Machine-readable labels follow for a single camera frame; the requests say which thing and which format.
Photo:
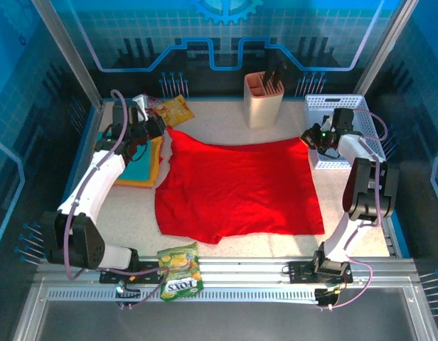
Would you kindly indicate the red t-shirt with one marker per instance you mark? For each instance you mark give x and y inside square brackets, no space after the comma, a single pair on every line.
[240,188]

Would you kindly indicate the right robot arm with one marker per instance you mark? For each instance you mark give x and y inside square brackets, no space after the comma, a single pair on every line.
[361,149]

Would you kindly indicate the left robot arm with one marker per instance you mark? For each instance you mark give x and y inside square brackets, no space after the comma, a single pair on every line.
[94,184]

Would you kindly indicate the yellow snack bag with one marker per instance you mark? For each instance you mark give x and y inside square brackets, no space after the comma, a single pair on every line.
[176,112]

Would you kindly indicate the white plastic basket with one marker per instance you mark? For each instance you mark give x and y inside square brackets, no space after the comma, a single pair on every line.
[347,101]

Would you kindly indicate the pink folded t-shirt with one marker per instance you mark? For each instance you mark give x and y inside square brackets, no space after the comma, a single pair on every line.
[162,156]

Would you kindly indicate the yellow folded t-shirt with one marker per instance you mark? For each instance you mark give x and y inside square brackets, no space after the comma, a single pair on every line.
[155,163]

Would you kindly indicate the teal folded t-shirt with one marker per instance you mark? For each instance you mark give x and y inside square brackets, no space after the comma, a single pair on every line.
[137,167]

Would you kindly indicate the beige knife holder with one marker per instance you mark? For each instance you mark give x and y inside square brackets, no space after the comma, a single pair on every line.
[261,110]

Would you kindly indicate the green snack bag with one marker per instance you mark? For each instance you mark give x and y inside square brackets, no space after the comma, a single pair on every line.
[180,270]

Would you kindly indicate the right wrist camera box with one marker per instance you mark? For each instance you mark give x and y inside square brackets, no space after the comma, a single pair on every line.
[327,120]

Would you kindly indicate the aluminium frame post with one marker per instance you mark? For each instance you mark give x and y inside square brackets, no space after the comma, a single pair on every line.
[69,53]
[386,46]

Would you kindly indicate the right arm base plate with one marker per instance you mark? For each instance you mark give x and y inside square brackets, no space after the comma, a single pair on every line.
[300,271]

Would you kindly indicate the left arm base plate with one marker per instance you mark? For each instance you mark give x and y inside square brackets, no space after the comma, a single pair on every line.
[112,275]

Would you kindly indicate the aluminium mounting rail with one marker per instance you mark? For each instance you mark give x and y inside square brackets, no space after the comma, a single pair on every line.
[240,270]

